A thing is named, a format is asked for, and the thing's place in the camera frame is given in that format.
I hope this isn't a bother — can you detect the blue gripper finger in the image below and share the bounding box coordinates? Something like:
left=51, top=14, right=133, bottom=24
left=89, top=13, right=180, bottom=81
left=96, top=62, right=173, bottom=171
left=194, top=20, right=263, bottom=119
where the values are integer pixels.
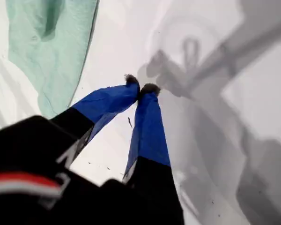
left=50, top=74, right=141, bottom=146
left=123, top=83, right=185, bottom=225

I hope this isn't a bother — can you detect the pale green t-shirt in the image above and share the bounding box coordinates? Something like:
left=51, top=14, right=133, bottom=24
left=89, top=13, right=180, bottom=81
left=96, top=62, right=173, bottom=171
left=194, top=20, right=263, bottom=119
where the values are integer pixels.
left=6, top=0, right=100, bottom=119

